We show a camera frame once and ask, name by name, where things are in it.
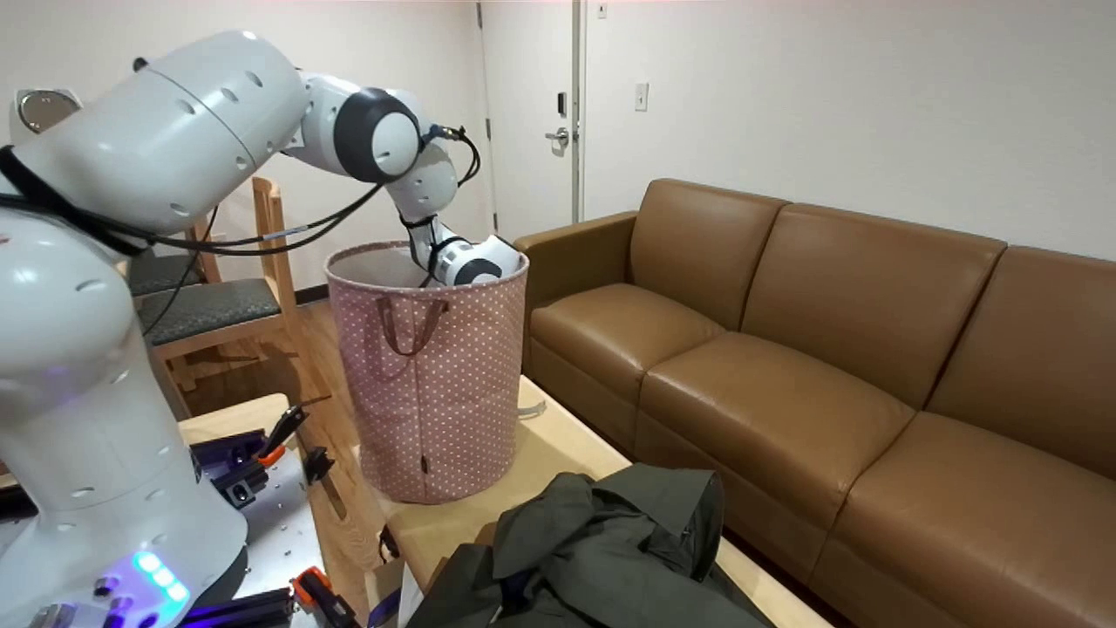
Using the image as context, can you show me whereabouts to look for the pink patterned laundry basket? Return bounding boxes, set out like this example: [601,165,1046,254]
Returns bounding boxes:
[323,244,525,503]

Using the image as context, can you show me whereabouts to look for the red black pliers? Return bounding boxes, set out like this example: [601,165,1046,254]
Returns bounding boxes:
[254,396,328,469]

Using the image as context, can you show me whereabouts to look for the wooden chair grey cushion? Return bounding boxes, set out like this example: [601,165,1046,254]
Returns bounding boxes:
[129,178,297,408]

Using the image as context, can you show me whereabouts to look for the dark green jacket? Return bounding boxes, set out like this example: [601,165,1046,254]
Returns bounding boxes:
[409,464,774,628]

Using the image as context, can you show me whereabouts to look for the low wooden table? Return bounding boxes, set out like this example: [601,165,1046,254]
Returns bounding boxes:
[382,377,831,628]

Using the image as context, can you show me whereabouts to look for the brown leather sofa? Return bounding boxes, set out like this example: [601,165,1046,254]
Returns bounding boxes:
[524,178,1116,628]

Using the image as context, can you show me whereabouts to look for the white door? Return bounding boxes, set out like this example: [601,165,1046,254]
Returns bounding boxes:
[480,0,575,236]

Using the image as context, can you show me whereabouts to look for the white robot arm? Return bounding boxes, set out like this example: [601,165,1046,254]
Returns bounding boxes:
[0,32,524,628]

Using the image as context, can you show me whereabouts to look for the silver door handle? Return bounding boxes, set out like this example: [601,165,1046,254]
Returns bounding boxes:
[544,126,573,157]

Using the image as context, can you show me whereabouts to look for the round mirror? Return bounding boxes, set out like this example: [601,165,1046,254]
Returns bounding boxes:
[14,89,81,135]

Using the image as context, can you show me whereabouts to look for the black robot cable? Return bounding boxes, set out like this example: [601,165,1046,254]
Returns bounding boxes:
[0,122,483,262]

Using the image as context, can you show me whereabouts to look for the white light switch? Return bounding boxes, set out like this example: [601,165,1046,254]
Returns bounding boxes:
[633,85,651,113]

